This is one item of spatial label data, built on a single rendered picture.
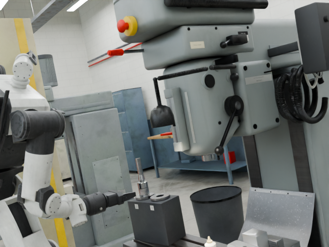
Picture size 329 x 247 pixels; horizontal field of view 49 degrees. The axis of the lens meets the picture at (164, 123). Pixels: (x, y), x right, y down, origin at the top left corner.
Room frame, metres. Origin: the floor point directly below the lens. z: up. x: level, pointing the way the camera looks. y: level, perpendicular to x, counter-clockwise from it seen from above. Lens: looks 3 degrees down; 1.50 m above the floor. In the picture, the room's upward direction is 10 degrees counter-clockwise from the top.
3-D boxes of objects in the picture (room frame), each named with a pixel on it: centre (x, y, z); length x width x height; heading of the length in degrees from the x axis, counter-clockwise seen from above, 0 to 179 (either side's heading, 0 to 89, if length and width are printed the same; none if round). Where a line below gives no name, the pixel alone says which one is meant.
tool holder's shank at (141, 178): (1.67, 0.15, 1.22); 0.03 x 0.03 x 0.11
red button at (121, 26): (1.13, 0.07, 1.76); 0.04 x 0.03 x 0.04; 37
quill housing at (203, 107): (1.28, -0.14, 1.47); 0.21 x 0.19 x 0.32; 37
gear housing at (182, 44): (1.30, -0.17, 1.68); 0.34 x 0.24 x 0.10; 127
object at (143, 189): (1.67, 0.15, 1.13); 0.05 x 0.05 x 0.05
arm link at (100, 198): (1.57, 0.31, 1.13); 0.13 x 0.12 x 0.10; 32
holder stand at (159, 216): (1.64, 0.11, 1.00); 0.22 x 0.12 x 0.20; 47
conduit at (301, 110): (1.28, -0.46, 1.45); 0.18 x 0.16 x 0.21; 127
